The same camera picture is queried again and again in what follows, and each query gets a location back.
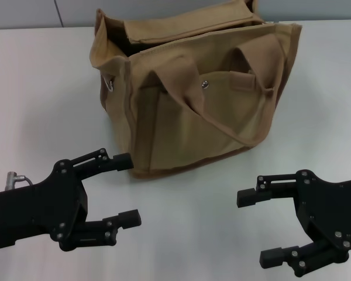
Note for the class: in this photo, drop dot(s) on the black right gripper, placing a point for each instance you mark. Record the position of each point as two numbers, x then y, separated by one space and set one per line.
330 210

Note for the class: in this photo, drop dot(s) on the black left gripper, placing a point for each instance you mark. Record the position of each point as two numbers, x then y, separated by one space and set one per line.
41 207

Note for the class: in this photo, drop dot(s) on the khaki canvas food bag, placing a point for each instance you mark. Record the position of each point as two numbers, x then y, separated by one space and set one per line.
193 123

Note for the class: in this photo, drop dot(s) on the silver metal zipper pull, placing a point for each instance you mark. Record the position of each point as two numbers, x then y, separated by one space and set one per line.
109 85

